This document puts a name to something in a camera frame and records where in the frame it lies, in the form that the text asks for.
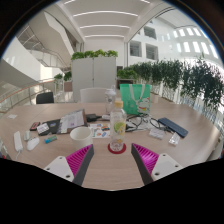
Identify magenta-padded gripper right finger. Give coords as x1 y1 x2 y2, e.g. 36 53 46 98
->
130 143 184 186

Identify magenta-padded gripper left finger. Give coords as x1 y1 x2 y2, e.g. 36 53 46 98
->
43 143 95 187

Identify clear lime-label drink bottle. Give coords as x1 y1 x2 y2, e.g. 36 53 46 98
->
109 100 128 153

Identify white paper cup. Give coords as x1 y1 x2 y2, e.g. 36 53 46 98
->
69 126 94 152

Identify clear plastic packet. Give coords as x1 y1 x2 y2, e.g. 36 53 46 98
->
168 132 182 147
148 127 166 140

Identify flat round red coaster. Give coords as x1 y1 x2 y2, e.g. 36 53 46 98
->
107 142 128 155

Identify small green item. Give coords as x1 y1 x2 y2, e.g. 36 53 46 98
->
43 134 58 145

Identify colourful sticker sheet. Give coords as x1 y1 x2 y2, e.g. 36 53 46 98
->
89 122 113 139

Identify printed brochure booklet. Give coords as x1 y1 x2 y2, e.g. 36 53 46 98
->
56 108 89 135

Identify black notebook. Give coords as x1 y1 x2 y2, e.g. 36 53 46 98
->
37 118 62 137

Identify black charger block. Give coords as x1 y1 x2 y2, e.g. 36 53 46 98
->
85 113 103 123

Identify white blister packet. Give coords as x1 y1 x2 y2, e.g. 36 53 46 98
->
36 122 50 135

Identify white computer mouse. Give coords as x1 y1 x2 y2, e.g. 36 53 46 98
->
26 136 41 152

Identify small black red box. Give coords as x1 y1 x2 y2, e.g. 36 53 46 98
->
29 121 41 132

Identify small grey-white computer mouse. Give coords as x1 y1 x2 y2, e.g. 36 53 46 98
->
23 129 32 142

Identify green tote bag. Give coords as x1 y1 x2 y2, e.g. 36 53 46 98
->
119 83 152 116

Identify white chair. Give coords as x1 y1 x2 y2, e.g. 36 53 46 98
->
79 87 109 104

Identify clear plastic bottle white cap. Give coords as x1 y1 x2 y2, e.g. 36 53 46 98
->
104 84 117 116

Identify black chair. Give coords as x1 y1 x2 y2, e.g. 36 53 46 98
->
35 91 55 105

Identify small potted green plants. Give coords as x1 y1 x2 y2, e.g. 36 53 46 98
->
53 70 73 93

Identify white cabinet with greenery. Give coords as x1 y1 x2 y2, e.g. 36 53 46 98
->
70 49 119 103

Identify glass balustrade wooden handrail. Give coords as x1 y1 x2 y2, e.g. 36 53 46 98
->
0 78 56 113

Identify green hedge plants row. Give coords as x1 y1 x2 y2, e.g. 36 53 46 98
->
116 56 224 111

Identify ceiling light strips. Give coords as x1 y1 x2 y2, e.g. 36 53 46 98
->
63 0 151 39

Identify black cable bundle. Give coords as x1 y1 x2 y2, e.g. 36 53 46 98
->
125 113 164 133

